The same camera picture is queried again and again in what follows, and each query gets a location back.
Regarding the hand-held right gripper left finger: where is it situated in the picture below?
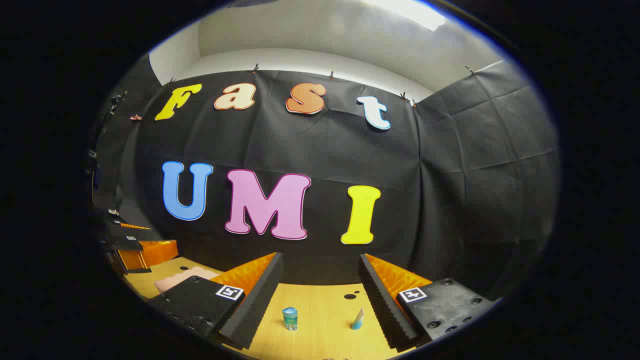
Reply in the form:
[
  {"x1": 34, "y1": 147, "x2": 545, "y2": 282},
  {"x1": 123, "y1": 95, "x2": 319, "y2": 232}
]
[{"x1": 149, "y1": 252, "x2": 285, "y2": 351}]

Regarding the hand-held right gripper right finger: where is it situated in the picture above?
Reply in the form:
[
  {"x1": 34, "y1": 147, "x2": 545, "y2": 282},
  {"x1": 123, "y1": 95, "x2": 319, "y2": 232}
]
[{"x1": 358, "y1": 253, "x2": 502, "y2": 352}]

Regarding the pink suitcase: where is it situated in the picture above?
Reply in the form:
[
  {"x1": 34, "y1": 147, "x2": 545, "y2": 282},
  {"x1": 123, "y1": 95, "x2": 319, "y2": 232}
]
[{"x1": 154, "y1": 266, "x2": 223, "y2": 296}]

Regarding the black backdrop cloth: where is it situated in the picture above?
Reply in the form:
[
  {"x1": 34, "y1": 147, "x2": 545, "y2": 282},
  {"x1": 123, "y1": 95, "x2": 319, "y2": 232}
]
[{"x1": 87, "y1": 52, "x2": 561, "y2": 301}]

